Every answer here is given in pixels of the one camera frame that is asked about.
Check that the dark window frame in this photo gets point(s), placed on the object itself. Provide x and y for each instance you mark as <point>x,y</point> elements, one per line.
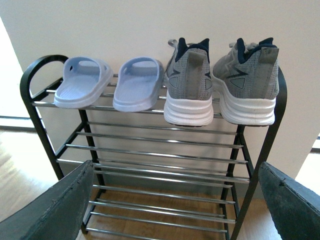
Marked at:
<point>16,123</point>

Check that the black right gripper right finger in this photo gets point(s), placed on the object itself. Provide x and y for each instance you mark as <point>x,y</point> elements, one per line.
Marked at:
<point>295,209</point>

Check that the light blue slide sandal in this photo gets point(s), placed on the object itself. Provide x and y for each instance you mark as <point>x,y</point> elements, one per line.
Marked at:
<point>138,85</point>
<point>84,80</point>

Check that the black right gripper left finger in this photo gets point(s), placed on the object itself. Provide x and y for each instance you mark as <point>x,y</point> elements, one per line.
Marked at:
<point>57,214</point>

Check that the black metal shoe rack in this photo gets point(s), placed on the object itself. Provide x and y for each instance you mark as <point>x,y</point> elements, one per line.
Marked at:
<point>152,180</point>

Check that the grey knit sneaker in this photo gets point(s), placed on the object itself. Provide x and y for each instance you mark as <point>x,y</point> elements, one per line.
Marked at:
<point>189,84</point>
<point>247,82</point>

